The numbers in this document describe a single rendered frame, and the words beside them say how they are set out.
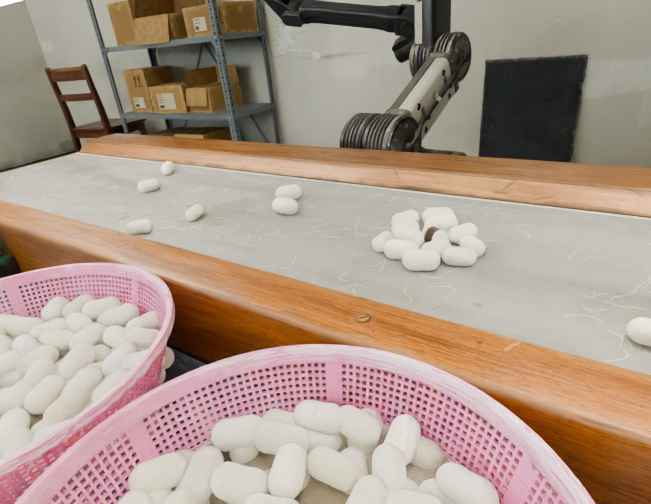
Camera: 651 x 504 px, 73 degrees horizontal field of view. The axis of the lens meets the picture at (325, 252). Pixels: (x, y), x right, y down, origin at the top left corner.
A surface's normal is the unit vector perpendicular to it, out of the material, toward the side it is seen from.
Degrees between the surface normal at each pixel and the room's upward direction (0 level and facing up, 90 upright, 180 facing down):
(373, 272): 0
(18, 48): 90
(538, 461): 74
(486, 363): 0
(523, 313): 0
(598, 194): 45
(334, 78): 90
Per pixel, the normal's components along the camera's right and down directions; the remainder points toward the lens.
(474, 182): -0.46, -0.33
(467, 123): -0.53, 0.42
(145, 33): -0.52, 0.21
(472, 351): -0.10, -0.89
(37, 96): 0.86, 0.17
